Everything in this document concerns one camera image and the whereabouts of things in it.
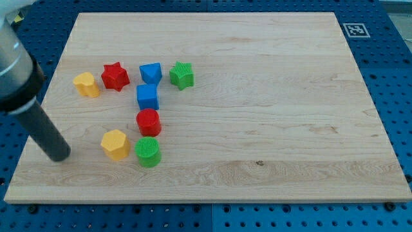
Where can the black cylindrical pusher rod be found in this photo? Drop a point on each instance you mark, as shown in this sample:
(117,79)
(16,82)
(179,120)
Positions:
(41,129)

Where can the red cylinder block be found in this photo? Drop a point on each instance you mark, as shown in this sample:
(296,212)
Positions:
(148,121)

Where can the light wooden board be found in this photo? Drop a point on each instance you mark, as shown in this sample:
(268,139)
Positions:
(279,113)

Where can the yellow heart block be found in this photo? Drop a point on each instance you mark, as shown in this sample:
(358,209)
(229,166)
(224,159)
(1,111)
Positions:
(86,85)

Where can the green star block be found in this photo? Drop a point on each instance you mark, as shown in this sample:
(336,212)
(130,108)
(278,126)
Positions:
(182,75)

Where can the green cylinder block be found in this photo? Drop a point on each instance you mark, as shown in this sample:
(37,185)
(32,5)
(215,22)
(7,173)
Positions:
(147,150)

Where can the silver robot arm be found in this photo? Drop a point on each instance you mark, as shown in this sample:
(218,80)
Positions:
(21,76)

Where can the white fiducial marker tag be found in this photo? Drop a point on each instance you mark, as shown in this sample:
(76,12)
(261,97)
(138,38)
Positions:
(356,30)

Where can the blue cube block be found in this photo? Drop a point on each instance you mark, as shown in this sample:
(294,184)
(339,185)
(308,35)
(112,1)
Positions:
(147,96)

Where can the red star block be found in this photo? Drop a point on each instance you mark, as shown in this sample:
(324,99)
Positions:
(115,76)

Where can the yellow hexagon block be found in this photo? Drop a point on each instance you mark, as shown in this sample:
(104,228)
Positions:
(115,144)

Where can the blue triangle block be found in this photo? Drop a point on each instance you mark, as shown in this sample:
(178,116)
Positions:
(151,73)

